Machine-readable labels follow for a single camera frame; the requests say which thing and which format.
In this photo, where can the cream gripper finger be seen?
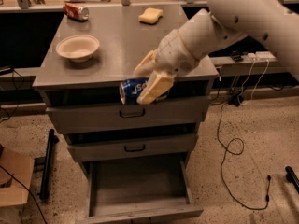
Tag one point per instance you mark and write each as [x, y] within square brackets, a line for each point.
[147, 65]
[157, 84]

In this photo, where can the black bar on floor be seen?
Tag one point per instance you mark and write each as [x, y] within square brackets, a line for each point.
[44, 188]

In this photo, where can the black small device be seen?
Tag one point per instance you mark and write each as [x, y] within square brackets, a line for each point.
[236, 56]

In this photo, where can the grey middle drawer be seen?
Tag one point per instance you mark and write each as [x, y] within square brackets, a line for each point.
[101, 151]

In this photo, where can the white paper bowl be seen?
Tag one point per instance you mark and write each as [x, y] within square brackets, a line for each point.
[78, 48]

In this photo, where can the white power strip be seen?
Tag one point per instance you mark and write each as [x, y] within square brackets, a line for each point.
[262, 55]

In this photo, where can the black bar right edge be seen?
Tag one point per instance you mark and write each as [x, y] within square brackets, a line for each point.
[292, 177]

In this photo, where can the red soda can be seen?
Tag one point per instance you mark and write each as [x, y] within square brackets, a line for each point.
[79, 13]

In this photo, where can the grey drawer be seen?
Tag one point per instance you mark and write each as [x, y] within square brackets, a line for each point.
[108, 117]
[101, 151]
[141, 190]

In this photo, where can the grey top drawer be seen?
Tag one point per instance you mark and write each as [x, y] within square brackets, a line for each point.
[108, 117]

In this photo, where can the yellow sponge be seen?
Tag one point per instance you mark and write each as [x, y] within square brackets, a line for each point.
[150, 15]

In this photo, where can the grey drawer cabinet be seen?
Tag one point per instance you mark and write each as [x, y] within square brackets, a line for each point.
[124, 41]

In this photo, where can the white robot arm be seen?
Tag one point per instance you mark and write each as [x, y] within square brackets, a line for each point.
[221, 25]

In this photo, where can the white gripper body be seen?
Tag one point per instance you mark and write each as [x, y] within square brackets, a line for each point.
[174, 52]

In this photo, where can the grey bottom drawer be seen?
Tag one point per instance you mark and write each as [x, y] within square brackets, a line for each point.
[141, 190]

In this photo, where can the blue pepsi can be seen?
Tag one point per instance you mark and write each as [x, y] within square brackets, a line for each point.
[130, 89]

